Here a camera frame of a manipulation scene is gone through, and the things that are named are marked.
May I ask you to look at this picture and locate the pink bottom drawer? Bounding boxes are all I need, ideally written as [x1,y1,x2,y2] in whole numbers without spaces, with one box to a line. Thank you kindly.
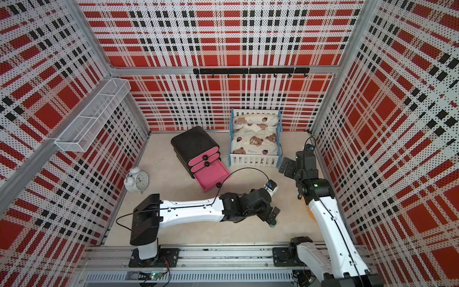
[194,159,230,193]

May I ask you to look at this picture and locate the black pink drawer cabinet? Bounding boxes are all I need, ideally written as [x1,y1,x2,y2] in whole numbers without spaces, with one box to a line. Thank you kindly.
[170,126,221,180]

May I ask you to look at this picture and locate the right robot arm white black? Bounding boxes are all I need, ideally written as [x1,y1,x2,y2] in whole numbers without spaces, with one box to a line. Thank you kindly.
[279,150,384,287]

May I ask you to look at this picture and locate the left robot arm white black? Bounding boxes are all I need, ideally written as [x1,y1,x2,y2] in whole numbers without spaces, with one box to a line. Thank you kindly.
[130,188,280,261]

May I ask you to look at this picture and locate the blue white doll bed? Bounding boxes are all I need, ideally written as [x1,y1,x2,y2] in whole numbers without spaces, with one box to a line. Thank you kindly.
[228,109,282,167]

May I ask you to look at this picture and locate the bear print blanket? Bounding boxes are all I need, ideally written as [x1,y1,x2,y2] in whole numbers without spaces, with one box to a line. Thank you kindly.
[231,114,279,155]

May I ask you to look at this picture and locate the white alarm clock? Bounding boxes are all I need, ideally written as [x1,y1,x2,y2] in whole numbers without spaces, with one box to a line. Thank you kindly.
[124,167,149,194]

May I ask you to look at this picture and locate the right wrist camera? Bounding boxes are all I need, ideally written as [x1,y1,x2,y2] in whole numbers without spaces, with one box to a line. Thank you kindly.
[304,143,315,152]

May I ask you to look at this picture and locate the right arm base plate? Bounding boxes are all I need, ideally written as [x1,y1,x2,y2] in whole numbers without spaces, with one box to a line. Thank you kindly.
[272,248,306,267]

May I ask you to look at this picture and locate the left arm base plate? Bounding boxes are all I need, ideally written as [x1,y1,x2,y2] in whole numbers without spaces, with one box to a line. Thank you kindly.
[129,248,180,268]

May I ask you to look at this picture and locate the black wall hook rail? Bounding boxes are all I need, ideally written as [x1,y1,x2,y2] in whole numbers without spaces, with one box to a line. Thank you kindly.
[193,67,311,76]

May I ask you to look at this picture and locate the aluminium mounting rail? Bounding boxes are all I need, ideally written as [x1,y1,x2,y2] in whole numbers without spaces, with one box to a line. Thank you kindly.
[77,242,308,271]

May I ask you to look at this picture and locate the white wire mesh shelf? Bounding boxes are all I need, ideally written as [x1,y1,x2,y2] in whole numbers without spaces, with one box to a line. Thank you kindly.
[55,78,131,153]

